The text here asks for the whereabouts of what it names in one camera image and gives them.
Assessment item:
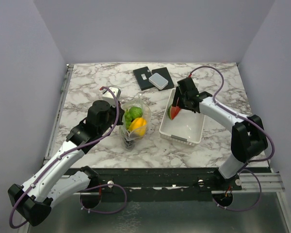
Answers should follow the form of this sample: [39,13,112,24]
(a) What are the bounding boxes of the aluminium extrusion right front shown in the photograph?
[233,172,285,193]

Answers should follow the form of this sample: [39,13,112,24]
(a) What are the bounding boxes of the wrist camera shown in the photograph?
[191,77,199,87]
[102,86,121,107]

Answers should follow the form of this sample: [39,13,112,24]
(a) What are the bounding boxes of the black flat box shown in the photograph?
[149,67,174,91]

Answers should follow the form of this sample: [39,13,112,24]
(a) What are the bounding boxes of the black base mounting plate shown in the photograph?
[63,166,272,203]

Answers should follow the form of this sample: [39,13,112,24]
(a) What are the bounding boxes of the purple toy eggplant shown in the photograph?
[123,138,135,150]

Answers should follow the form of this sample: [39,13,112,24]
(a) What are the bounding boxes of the green toy grapes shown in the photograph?
[124,110,133,131]

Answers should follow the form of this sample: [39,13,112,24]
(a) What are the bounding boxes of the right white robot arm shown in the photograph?
[172,77,268,190]

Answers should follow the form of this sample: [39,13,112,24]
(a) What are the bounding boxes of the yellow toy bell pepper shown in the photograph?
[129,117,147,136]

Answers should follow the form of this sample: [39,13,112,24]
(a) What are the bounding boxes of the black box with label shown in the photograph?
[133,67,155,91]

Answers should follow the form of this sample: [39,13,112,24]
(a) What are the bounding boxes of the green toy citrus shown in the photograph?
[129,106,143,119]

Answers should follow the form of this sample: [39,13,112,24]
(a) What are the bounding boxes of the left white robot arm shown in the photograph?
[8,100,124,226]

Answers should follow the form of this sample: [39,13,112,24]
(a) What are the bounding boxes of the aluminium rail left edge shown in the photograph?
[43,64,74,163]

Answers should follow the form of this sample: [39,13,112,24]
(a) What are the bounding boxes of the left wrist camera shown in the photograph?
[102,86,121,107]

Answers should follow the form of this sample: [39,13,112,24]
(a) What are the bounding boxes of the toy watermelon slice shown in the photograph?
[167,105,181,120]

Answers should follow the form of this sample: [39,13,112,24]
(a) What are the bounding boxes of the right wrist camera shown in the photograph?
[191,77,199,87]

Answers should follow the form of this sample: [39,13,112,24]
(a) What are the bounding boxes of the white perforated plastic basket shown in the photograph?
[159,88,205,146]

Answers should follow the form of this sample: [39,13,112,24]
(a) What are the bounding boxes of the clear polka dot zip bag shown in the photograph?
[119,94,152,150]

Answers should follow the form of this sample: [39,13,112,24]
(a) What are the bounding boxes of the white grey small device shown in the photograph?
[148,73,168,90]

